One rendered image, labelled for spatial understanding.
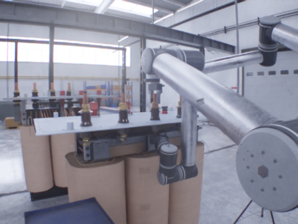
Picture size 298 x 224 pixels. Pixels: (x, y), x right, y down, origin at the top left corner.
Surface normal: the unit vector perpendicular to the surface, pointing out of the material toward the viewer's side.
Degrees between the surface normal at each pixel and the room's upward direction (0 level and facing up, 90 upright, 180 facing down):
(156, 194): 90
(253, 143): 88
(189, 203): 90
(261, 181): 93
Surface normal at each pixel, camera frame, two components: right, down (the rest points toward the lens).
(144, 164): 0.23, 0.09
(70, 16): 0.54, 0.07
